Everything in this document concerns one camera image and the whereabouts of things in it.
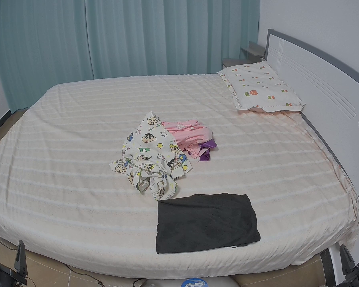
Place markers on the white printed pyjama top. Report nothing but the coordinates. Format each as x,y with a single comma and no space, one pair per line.
149,157

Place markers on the purple garment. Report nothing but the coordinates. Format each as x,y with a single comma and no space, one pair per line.
208,146

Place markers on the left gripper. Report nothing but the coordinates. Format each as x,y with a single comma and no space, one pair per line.
6,275

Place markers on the pink garment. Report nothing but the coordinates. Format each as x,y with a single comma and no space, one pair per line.
188,132

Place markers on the white printed pillow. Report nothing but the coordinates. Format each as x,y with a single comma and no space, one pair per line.
257,85

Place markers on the black T-shirt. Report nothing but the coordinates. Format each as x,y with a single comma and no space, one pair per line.
206,223

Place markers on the bed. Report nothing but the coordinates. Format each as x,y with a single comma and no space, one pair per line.
77,130

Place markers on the grey bedside table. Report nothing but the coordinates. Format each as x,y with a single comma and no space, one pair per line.
251,54

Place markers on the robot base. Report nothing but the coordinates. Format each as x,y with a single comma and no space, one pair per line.
188,282

